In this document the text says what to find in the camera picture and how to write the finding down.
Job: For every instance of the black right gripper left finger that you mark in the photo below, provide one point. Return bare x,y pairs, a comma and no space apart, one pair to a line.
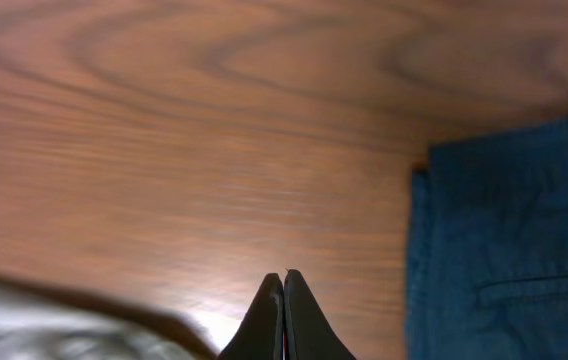
260,335

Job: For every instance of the khaki beige shorts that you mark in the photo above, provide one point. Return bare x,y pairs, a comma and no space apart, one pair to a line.
35,328

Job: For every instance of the navy blue shorts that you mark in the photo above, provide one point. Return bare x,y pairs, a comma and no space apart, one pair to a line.
487,254

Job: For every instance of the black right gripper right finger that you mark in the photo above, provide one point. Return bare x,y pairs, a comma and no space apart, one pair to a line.
308,334

